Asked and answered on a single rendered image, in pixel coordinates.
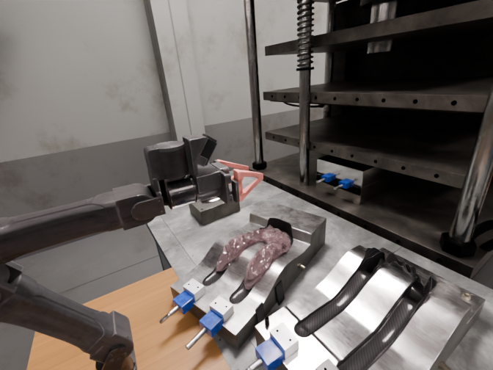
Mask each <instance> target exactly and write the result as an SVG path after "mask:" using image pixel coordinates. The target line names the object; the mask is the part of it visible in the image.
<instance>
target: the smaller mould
mask: <svg viewBox="0 0 493 370"><path fill-rule="evenodd" d="M189 209H190V213H191V214H192V215H193V216H194V217H195V218H196V219H197V220H198V221H199V222H200V223H201V224H202V225H206V224H208V223H210V222H213V221H215V220H218V219H221V218H223V217H226V216H228V215H230V214H233V213H236V212H237V211H240V203H239V202H238V203H236V202H235V201H233V203H230V204H226V203H225V202H223V201H222V200H221V199H220V198H219V197H212V198H210V199H207V200H202V201H200V202H197V203H192V204H189Z"/></svg>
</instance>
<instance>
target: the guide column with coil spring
mask: <svg viewBox="0 0 493 370"><path fill-rule="evenodd" d="M306 1H312V0H300V1H299V4H301V3H304V2H306ZM311 6H312V4H305V5H302V6H300V7H299V10H301V9H304V8H306V7H311ZM310 12H312V10H305V11H302V12H300V13H299V15H303V14H306V13H310ZM309 18H312V15H308V16H304V17H301V18H300V19H299V21H303V20H305V19H309ZM308 24H312V21H307V22H304V23H300V24H299V27H300V26H304V25H308ZM311 29H312V27H311V26H309V27H305V28H302V29H300V30H299V32H303V31H307V30H311ZM309 35H312V32H307V33H304V34H301V35H299V38H300V37H305V36H309ZM310 40H311V37H309V38H305V39H302V40H300V41H299V43H303V42H306V41H310ZM308 46H311V43H306V44H303V45H300V46H299V48H304V47H308ZM308 51H311V48H308V49H304V50H301V51H299V53H304V52H308ZM305 57H311V54H304V55H301V56H299V58H300V59H301V58H305ZM305 62H311V59H304V60H301V61H299V64H301V63H305ZM309 67H311V63H310V64H306V65H300V66H299V68H309ZM310 78H311V70H300V71H299V185H300V186H308V185H309V157H310Z"/></svg>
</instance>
